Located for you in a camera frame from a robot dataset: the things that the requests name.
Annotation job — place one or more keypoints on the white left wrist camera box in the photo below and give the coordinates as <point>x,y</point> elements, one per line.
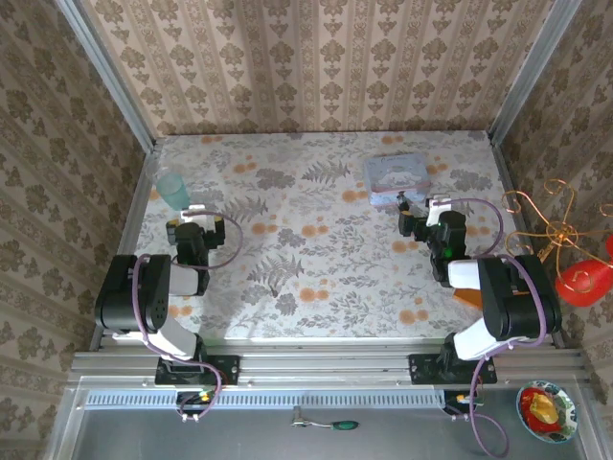
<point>198,212</point>

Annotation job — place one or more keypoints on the aluminium frame rail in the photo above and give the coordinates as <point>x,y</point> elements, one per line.
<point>325,364</point>

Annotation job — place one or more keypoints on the black padlock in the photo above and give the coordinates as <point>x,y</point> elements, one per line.
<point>401,199</point>

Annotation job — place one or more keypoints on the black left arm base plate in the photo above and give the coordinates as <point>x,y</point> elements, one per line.
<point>225,369</point>

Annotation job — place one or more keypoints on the aluminium side rail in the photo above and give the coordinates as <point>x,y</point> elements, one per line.
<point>134,211</point>
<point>503,163</point>

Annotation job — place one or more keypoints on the red packet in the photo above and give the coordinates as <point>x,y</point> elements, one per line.
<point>529,400</point>

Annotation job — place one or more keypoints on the teal plastic cup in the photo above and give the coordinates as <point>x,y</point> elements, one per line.
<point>173,191</point>

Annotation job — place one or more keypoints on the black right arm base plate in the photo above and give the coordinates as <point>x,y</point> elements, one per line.
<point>424,369</point>

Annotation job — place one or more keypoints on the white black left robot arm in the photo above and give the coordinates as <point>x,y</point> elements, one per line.
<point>143,297</point>

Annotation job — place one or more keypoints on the orange wooden block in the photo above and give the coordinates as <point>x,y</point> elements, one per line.
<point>469,298</point>

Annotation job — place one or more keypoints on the black power connector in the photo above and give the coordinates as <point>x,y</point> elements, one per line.
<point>196,400</point>
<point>460,401</point>

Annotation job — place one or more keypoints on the patterned ceramic bowl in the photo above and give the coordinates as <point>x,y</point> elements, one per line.
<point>567,421</point>

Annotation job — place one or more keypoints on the aluminium frame post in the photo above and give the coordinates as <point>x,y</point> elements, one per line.
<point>531,67</point>
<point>110,72</point>

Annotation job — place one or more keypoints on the red balloon ornament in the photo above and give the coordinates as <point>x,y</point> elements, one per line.
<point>582,282</point>

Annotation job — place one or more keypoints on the yellow packet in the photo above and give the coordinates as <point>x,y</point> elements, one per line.
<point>546,407</point>

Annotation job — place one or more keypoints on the floral tablecloth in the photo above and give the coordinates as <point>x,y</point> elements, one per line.
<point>325,268</point>

